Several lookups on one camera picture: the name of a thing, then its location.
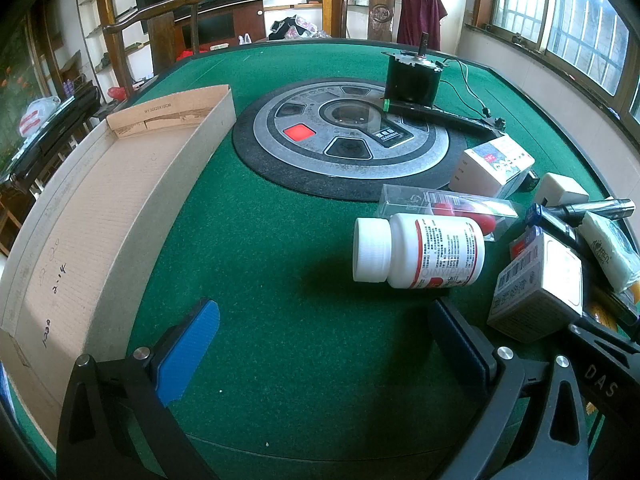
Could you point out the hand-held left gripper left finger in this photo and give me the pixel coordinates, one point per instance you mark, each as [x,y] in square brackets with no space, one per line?
[187,350]

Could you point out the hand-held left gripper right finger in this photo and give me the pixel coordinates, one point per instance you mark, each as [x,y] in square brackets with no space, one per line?
[460,345]

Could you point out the small white barcode box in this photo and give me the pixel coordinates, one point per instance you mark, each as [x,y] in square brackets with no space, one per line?
[545,290]

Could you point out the white pill bottle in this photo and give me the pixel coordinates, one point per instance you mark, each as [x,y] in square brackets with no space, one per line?
[405,255]

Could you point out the white green tissue pack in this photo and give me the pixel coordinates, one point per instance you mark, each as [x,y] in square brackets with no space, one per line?
[607,250]

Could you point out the clear plastic box red pieces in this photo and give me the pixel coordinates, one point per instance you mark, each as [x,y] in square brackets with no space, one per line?
[400,200]

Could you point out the black pen light tip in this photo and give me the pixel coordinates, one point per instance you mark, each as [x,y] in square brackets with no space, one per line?
[600,207]

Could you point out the white medicine box dark print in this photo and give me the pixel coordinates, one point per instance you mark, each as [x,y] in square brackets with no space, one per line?
[480,172]

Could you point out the shallow cardboard box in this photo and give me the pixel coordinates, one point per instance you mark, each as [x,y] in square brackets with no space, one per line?
[100,200]

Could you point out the white charger adapter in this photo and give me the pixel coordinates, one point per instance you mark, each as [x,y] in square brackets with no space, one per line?
[562,187]

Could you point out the round mahjong table centre panel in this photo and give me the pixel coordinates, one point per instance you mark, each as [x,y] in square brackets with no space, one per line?
[300,165]

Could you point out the black curved bar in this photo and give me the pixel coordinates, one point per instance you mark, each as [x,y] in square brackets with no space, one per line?
[440,116]

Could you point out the black keyboard piano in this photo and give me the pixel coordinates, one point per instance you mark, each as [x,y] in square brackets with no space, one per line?
[55,130]

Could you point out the black electric motor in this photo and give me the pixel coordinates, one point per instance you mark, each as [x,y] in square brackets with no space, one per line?
[410,80]

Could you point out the white plastic bag red print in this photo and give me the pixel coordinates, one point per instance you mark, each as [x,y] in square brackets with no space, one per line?
[37,117]

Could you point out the small white plastic bag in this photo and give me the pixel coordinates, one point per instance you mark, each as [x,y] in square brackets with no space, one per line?
[245,39]

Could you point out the wooden armchair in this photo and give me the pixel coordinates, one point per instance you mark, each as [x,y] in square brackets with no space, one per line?
[165,30]

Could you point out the wooden television cabinet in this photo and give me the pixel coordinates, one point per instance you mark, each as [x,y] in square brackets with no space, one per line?
[220,25]

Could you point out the maroon shirt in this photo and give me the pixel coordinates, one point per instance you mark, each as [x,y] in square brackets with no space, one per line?
[422,15]

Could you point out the pile of clothes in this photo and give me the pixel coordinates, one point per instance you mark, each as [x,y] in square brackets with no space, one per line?
[295,29]

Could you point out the wooden armchair carved back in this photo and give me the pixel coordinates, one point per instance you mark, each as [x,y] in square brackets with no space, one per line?
[380,10]

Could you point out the barred window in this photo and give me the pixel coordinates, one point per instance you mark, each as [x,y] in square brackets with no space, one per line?
[575,10]

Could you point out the green floral wall painting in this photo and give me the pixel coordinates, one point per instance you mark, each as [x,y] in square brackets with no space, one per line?
[17,90]

